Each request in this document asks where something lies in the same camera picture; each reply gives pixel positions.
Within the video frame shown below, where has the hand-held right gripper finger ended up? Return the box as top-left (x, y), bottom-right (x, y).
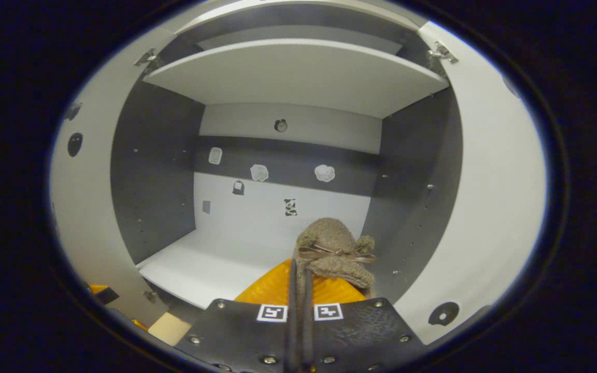
top-left (300, 269), bottom-right (426, 373)
top-left (174, 259), bottom-right (300, 373)

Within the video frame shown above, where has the white cabinet door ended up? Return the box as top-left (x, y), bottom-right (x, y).
top-left (49, 26), bottom-right (177, 328)
top-left (392, 21), bottom-right (548, 345)

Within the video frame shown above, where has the brown fuzzy shoe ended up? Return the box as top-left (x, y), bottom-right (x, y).
top-left (293, 218), bottom-right (378, 301)

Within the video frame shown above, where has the white shoe cabinet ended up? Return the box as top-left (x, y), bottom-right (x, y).
top-left (109, 0), bottom-right (465, 311)

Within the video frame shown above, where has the white cabinet shelf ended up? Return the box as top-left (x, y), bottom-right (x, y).
top-left (143, 38), bottom-right (450, 120)

